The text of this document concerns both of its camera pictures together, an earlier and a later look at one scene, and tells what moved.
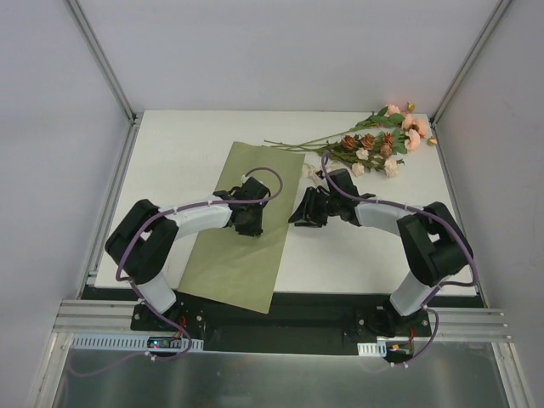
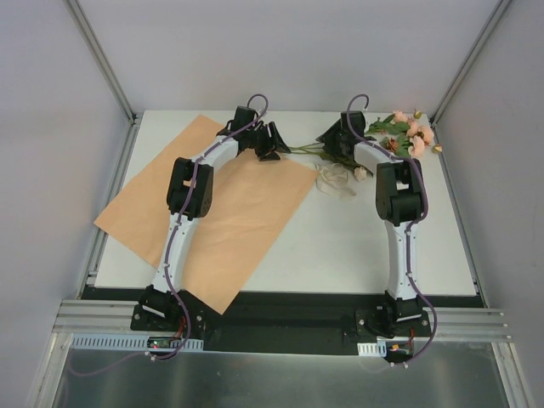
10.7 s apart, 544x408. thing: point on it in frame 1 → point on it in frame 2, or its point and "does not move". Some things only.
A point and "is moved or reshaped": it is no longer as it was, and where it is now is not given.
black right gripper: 315,206 → 333,142
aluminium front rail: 79,316 does not move
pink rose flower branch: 407,129 is moved or reshaped
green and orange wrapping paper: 240,269 is moved or reshaped
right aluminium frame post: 477,47 does not move
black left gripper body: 249,218 → 262,138
